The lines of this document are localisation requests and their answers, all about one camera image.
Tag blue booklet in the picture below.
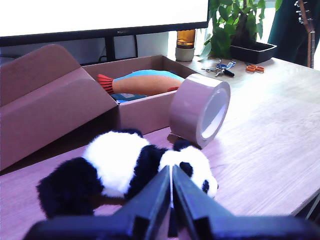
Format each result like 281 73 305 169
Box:
110 92 148 104

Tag Huawei computer monitor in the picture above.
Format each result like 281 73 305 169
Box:
0 0 210 62

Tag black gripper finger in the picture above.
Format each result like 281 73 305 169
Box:
112 164 172 240
171 163 234 240

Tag black table frame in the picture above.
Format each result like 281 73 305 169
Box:
291 188 320 221

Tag bunch of keys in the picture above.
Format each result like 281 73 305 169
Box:
201 59 237 78

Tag brown packing tape roll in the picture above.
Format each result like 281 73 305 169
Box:
166 73 231 150

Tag orange and blue fish toy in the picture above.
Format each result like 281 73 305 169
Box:
97 69 186 97

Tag wooden guitar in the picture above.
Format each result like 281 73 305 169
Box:
294 0 316 70

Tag green potted plant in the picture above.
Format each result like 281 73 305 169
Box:
198 0 285 61

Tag orange handled scissors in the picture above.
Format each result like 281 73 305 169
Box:
243 61 265 74

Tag black and white panda plush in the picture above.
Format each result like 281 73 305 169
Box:
36 128 219 220

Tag open brown cardboard box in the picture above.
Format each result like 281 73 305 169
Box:
0 44 203 171

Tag dark green curtain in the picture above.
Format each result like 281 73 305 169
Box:
267 0 320 68

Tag amber glass jar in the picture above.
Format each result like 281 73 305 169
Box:
174 29 196 63

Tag black plant tray pot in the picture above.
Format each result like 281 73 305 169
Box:
229 41 278 65

